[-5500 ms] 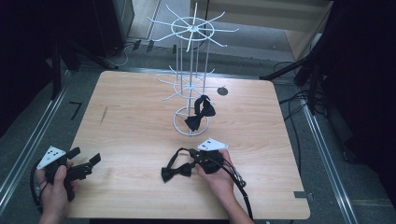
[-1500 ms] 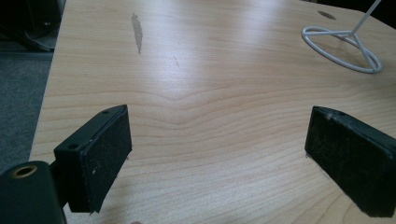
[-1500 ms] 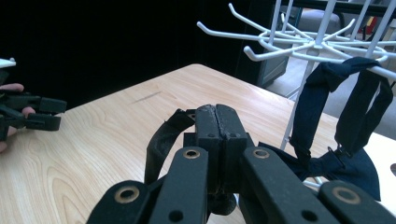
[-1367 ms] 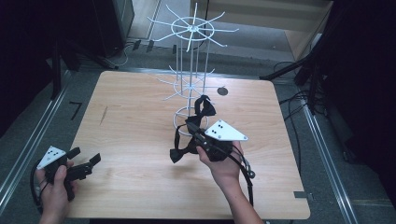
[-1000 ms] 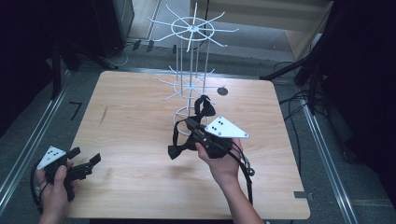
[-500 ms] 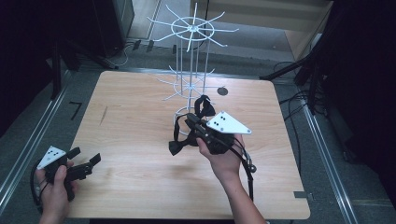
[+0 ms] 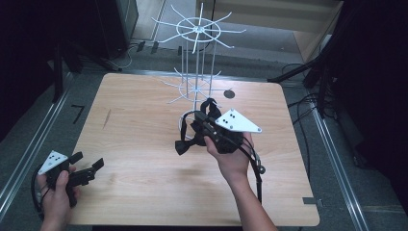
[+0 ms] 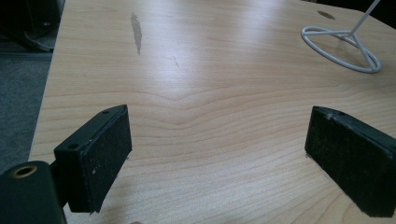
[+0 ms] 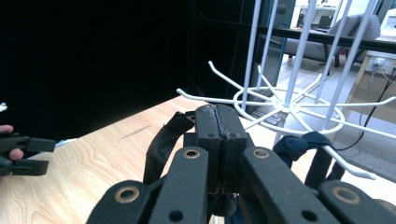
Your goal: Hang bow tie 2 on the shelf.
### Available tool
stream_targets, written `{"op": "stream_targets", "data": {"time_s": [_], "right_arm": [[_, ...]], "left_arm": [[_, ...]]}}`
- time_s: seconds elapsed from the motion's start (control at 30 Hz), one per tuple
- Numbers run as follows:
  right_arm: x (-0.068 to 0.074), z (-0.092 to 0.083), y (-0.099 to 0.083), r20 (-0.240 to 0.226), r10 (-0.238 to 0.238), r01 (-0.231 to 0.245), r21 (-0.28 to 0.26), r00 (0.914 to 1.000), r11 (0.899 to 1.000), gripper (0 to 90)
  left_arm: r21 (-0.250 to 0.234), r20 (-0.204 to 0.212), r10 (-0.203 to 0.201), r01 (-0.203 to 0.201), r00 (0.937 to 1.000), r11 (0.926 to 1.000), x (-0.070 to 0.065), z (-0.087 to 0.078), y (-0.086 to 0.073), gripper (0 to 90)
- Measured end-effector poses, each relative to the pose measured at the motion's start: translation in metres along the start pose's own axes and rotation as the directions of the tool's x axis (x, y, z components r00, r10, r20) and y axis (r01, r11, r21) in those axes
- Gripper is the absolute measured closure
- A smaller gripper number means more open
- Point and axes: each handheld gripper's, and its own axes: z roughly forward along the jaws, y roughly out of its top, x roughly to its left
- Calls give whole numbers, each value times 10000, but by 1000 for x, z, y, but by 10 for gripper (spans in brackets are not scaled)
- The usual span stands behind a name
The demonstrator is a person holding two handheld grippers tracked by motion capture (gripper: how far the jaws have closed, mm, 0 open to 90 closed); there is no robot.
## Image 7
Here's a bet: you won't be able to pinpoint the white floor cable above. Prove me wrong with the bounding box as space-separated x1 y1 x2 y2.
118 43 135 70

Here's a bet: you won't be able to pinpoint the light wooden cabinet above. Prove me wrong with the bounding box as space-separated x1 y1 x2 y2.
195 0 344 64

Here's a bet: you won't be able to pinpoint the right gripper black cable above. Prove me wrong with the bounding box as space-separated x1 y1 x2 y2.
240 140 268 205

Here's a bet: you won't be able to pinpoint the black floor cables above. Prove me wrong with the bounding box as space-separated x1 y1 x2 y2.
281 62 322 168

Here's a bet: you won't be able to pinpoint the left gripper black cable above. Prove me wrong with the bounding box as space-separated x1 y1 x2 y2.
30 164 46 222

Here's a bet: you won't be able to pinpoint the metal floor rail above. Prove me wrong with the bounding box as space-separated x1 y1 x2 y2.
311 108 370 231
0 72 75 214

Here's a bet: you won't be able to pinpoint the dark cabinet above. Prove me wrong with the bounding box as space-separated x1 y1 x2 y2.
95 0 140 61

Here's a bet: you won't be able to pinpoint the black metal stand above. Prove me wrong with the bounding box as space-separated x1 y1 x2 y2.
267 32 342 119
52 38 123 104

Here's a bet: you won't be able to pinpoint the person's left hand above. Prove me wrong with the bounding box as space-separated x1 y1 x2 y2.
36 169 81 231

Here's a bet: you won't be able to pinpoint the white wire rack stand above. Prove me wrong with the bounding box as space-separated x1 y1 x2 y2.
151 2 247 141

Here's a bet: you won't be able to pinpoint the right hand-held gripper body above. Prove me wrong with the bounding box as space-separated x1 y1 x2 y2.
200 109 263 154

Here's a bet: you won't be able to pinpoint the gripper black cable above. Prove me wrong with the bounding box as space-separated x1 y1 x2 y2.
30 164 46 222
240 140 268 205

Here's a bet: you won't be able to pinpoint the person's right hand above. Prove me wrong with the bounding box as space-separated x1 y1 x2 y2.
204 132 255 187

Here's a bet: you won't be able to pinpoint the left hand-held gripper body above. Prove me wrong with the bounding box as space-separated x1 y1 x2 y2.
38 149 99 208

